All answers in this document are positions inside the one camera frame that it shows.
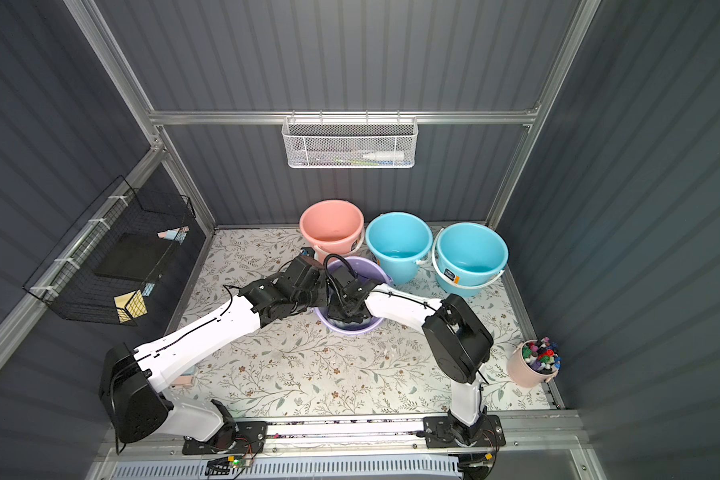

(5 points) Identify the purple plastic bucket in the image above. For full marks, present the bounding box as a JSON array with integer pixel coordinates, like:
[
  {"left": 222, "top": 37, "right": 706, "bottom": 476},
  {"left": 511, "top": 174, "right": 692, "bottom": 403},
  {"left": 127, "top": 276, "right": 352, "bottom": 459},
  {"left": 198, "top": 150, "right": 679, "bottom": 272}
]
[{"left": 313, "top": 256, "right": 392, "bottom": 336}]

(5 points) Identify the pink plastic bucket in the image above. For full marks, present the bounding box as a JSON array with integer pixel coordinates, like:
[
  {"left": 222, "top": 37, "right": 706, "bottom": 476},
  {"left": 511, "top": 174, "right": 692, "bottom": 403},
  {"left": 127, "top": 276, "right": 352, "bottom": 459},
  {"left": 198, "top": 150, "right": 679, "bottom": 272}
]
[{"left": 299, "top": 199, "right": 365, "bottom": 261}]

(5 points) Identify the teal plastic bucket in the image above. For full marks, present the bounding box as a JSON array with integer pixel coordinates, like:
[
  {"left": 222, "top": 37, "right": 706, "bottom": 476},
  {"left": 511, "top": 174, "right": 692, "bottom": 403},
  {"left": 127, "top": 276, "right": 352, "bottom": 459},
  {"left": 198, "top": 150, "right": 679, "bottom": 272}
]
[
  {"left": 366, "top": 212, "right": 434, "bottom": 285},
  {"left": 431, "top": 222, "right": 509, "bottom": 298}
]

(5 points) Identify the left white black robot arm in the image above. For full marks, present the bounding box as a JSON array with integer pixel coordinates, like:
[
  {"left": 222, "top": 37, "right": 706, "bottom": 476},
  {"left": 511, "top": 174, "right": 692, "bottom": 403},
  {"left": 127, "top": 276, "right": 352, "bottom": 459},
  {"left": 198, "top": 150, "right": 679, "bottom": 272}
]
[{"left": 99, "top": 247, "right": 327, "bottom": 453}]

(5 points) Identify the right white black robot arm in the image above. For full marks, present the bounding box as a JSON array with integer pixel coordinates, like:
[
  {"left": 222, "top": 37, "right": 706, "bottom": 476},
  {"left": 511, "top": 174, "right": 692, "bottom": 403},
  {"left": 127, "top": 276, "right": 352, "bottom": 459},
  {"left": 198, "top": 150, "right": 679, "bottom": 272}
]
[{"left": 323, "top": 254, "right": 494, "bottom": 428}]

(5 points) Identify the floral patterned table mat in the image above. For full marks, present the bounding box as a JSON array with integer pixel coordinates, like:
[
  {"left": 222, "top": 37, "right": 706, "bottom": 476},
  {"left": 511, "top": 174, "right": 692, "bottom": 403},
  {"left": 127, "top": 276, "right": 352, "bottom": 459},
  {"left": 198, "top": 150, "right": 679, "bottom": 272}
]
[{"left": 139, "top": 223, "right": 553, "bottom": 420}]

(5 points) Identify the white bottle in basket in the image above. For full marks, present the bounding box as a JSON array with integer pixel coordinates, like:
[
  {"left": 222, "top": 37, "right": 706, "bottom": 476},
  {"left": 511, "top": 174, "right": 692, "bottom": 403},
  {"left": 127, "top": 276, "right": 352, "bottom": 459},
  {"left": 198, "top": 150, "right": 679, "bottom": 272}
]
[{"left": 362, "top": 151, "right": 405, "bottom": 164}]

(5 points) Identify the yellow sticky note pad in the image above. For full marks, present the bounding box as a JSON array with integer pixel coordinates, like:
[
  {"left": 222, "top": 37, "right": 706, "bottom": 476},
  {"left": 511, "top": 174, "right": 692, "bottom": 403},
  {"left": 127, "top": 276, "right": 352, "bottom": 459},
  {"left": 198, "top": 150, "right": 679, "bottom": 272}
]
[{"left": 114, "top": 290, "right": 148, "bottom": 323}]

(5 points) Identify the pink cup of markers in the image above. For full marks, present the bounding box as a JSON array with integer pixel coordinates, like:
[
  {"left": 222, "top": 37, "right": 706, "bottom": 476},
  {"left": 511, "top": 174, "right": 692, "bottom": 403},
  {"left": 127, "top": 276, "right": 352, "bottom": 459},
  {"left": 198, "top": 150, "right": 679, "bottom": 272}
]
[{"left": 507, "top": 337, "right": 562, "bottom": 388}]

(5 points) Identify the white wire mesh basket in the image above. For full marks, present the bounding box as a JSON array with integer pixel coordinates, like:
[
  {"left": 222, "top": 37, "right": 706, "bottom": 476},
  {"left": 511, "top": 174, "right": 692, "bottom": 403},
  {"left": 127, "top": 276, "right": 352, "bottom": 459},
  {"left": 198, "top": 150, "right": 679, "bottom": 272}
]
[{"left": 281, "top": 117, "right": 419, "bottom": 169}]

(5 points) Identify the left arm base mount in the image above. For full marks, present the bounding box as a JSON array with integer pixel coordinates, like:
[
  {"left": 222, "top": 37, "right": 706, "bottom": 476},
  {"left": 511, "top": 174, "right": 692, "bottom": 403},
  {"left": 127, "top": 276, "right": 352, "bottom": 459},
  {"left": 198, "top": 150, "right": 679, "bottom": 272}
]
[{"left": 182, "top": 421, "right": 268, "bottom": 456}]

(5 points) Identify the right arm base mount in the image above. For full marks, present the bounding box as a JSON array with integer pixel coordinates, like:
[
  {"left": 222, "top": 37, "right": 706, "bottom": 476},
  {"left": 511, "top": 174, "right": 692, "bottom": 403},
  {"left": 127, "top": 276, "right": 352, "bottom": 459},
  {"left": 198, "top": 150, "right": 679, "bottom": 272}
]
[{"left": 416, "top": 414, "right": 506, "bottom": 449}]

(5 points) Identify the black wire wall basket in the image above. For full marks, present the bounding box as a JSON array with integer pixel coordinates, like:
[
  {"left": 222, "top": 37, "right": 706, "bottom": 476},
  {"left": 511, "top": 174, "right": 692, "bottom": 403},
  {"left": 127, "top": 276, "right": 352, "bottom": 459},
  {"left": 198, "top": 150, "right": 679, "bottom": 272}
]
[{"left": 23, "top": 182, "right": 195, "bottom": 325}]

